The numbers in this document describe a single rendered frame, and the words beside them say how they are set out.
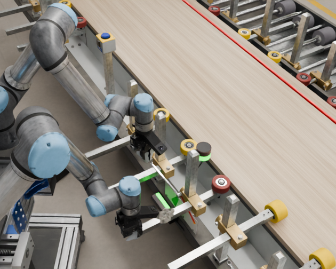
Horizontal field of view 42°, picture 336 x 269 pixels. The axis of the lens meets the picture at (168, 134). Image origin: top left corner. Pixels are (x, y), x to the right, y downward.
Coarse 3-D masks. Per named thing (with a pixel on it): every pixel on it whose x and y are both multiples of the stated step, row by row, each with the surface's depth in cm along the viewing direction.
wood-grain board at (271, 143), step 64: (128, 0) 297; (192, 0) 299; (128, 64) 247; (192, 64) 248; (256, 64) 250; (192, 128) 212; (256, 128) 213; (320, 128) 214; (256, 192) 186; (320, 192) 186
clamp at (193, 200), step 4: (184, 188) 190; (184, 192) 189; (184, 196) 189; (192, 196) 187; (196, 196) 187; (184, 200) 190; (188, 200) 186; (192, 200) 186; (196, 200) 186; (200, 200) 186; (192, 204) 184; (196, 204) 184; (204, 204) 184; (192, 208) 186; (196, 208) 183; (200, 208) 183; (204, 208) 185; (196, 212) 183; (200, 212) 185; (204, 212) 187; (196, 216) 185
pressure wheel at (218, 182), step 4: (216, 176) 190; (220, 176) 191; (224, 176) 191; (212, 180) 189; (216, 180) 189; (220, 180) 188; (224, 180) 189; (228, 180) 189; (212, 184) 188; (216, 184) 187; (220, 184) 188; (224, 184) 188; (228, 184) 188; (212, 188) 189; (216, 188) 187; (220, 188) 186; (224, 188) 186; (228, 188) 188; (216, 192) 188; (220, 192) 187; (224, 192) 188
